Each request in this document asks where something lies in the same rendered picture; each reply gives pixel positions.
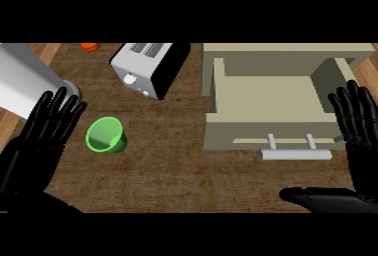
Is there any grey drawer handle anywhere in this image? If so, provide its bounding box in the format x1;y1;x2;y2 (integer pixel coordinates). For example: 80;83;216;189
260;133;334;161

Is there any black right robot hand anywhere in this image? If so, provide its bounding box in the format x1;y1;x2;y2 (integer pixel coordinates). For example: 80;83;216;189
278;79;378;214

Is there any green cup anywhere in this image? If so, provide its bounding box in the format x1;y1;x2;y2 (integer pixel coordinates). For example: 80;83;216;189
85;116;129;154

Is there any beige open drawer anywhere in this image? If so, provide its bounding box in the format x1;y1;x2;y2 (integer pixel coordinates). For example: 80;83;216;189
203;57;359;151

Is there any large grey cylinder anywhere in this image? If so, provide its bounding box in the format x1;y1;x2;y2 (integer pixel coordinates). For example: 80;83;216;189
0;42;83;121

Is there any orange object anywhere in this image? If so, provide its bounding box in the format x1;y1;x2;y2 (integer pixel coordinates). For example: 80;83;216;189
80;42;102;53

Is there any beige cabinet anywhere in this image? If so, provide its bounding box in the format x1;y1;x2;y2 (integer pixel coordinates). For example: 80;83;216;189
201;42;377;98

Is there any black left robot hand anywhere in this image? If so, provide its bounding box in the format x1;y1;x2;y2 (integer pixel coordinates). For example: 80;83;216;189
0;86;89;214

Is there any white and black toaster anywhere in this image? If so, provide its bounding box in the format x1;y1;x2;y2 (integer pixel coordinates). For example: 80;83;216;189
108;42;192;101

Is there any brown placemat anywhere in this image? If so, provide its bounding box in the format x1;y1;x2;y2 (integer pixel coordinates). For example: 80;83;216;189
42;42;359;214

